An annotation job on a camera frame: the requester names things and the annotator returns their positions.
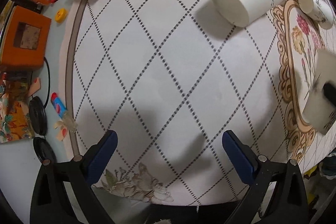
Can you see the yellow bottle cap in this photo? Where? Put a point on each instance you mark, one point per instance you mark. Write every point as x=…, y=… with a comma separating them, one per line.
x=61, y=15

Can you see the small white ceramic cup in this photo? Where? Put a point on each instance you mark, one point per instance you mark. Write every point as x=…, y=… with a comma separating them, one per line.
x=319, y=11

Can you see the colourful floral packet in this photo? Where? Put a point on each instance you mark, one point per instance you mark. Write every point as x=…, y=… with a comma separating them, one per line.
x=15, y=119

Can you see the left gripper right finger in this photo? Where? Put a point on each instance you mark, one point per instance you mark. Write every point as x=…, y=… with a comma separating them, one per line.
x=288, y=203

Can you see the white paper cup with print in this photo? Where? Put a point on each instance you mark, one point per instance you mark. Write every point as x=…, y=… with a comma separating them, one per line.
x=319, y=110

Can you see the blue red small tube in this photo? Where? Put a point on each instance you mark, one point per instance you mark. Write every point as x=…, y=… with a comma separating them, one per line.
x=58, y=105

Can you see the orange square box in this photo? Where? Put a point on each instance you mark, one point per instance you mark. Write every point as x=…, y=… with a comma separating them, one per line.
x=23, y=43

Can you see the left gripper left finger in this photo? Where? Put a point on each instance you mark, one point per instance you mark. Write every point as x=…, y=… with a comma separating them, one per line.
x=50, y=202

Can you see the floral table mat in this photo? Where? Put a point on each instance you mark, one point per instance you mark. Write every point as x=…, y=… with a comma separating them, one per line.
x=170, y=76

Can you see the black round lid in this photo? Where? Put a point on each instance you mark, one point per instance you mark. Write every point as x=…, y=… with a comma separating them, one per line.
x=37, y=116

